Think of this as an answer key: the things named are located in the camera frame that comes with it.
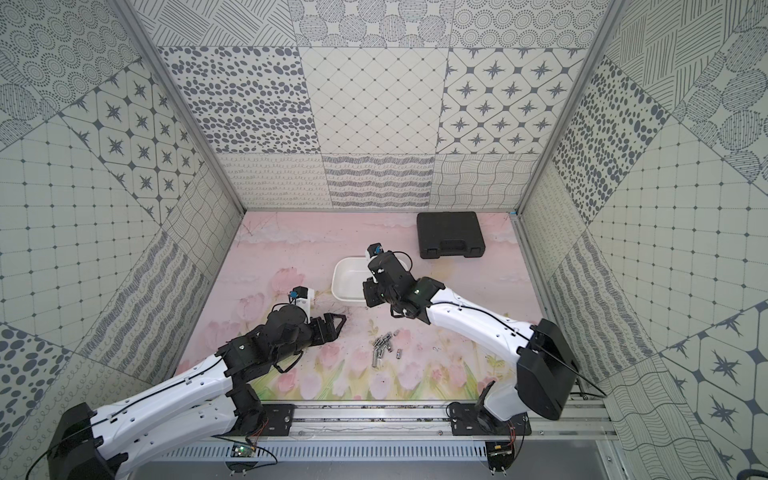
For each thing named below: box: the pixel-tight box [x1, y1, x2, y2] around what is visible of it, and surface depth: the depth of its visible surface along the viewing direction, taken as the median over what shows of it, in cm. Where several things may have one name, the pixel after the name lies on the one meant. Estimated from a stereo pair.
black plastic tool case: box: [417, 212, 486, 259], surface depth 108 cm
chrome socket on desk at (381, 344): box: [373, 332, 393, 355], surface depth 88 cm
